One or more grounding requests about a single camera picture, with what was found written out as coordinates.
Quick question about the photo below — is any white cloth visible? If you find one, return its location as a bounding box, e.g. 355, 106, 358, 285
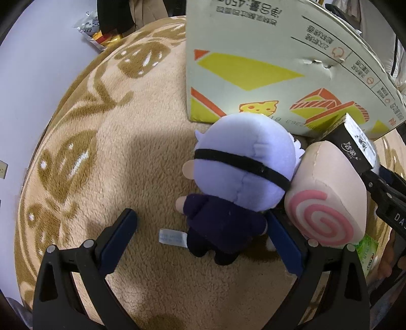
330, 0, 406, 91

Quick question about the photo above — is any pink swirl roll plush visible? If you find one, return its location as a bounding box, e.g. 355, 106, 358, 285
284, 141, 369, 248

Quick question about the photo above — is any dark clothing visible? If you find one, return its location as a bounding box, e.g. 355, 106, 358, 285
96, 0, 187, 36

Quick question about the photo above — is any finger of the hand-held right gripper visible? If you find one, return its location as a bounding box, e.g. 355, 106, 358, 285
362, 166, 406, 212

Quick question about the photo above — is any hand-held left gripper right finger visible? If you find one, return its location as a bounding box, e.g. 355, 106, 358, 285
267, 209, 370, 330

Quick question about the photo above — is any black tissue pack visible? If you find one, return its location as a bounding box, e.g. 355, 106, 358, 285
313, 112, 379, 174

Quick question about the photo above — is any lavender-haired plush doll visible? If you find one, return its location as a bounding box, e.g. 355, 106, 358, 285
176, 113, 307, 266

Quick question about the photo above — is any green packet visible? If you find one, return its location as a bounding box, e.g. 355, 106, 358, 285
355, 234, 380, 277

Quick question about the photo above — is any person's right hand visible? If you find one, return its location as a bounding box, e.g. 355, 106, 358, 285
378, 232, 398, 280

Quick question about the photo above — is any beige leaf-pattern blanket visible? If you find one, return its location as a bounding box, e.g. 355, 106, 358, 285
19, 15, 406, 327

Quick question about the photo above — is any printed cardboard box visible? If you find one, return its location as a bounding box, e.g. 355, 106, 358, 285
185, 0, 406, 142

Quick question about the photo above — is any white snack packet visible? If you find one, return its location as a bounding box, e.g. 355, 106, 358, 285
74, 9, 105, 51

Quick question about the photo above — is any gold and red packet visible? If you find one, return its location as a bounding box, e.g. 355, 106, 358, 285
94, 31, 125, 49

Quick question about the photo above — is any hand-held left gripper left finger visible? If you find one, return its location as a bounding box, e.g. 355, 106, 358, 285
33, 208, 139, 330

